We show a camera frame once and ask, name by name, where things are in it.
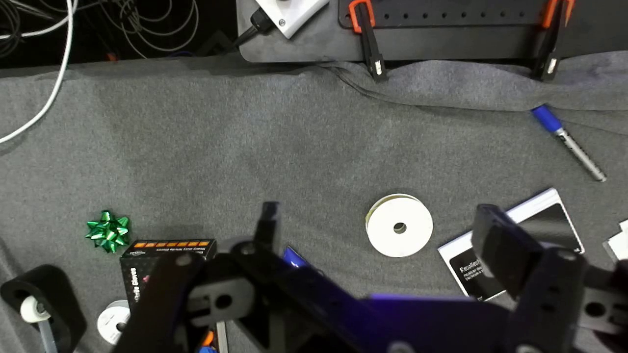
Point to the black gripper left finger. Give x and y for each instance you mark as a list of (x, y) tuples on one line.
[(267, 227)]

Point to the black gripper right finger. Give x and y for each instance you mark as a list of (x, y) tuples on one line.
[(507, 251)]

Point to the white ribbon spool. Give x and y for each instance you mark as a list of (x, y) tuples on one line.
[(385, 221)]

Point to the black booklet with white edge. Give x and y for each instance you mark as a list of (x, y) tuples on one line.
[(556, 221)]

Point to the grey felt tablecloth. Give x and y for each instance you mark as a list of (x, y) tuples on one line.
[(261, 143)]

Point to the blue capped silver pen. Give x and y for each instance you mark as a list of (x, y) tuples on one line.
[(548, 119)]

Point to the green gift bow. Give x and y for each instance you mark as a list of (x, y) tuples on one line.
[(108, 231)]

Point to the white flat roll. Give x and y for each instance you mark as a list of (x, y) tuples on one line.
[(110, 319)]

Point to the orange black clamp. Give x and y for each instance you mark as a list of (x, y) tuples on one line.
[(546, 45), (369, 45)]

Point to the black tape dispenser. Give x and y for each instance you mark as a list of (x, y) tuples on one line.
[(61, 294)]

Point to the white adapter box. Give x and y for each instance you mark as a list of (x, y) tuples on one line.
[(287, 11)]

